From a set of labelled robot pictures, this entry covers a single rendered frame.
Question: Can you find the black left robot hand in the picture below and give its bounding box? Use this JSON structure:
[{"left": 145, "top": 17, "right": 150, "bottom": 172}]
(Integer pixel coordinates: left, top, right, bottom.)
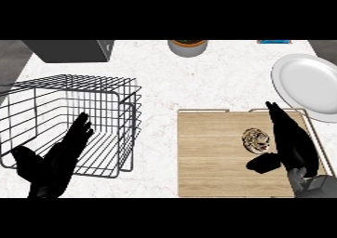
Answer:
[{"left": 10, "top": 112, "right": 96, "bottom": 199}]

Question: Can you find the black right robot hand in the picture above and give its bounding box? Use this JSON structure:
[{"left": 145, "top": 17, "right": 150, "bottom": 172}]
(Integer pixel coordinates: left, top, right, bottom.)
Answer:
[{"left": 245, "top": 100, "right": 322, "bottom": 179}]

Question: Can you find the brown cupcake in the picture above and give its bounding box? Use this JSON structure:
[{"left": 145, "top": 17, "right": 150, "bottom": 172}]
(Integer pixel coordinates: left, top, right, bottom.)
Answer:
[{"left": 241, "top": 127, "right": 272, "bottom": 154}]

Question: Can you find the wooden tray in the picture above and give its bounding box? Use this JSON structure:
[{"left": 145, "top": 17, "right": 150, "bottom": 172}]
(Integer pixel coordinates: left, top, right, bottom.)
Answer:
[{"left": 176, "top": 108, "right": 335, "bottom": 199}]

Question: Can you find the white plate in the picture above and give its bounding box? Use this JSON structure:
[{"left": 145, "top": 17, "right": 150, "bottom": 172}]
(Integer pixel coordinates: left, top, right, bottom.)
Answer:
[{"left": 270, "top": 53, "right": 337, "bottom": 124}]

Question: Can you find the blue flat item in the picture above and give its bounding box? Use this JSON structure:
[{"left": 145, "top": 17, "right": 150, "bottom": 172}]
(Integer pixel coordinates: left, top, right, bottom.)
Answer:
[{"left": 257, "top": 39, "right": 292, "bottom": 45}]

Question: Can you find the dark grey box appliance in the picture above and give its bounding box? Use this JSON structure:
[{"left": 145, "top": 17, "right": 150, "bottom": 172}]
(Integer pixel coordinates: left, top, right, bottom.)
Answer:
[{"left": 20, "top": 39, "right": 115, "bottom": 64}]

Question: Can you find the grey plant pot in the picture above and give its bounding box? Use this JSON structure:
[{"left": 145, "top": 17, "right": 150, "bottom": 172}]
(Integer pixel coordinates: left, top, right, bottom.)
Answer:
[{"left": 168, "top": 39, "right": 208, "bottom": 59}]

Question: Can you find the black wire basket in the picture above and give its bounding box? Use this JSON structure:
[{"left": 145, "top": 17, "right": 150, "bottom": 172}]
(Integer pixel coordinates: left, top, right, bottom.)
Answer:
[{"left": 0, "top": 73, "right": 143, "bottom": 179}]

